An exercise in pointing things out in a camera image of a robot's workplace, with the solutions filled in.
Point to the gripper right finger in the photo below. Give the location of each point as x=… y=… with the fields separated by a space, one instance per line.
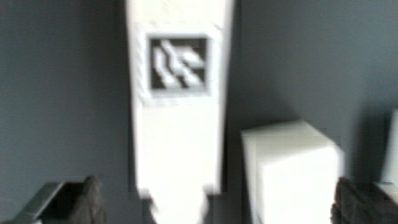
x=363 y=205

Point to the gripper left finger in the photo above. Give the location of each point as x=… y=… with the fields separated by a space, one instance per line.
x=64 y=204

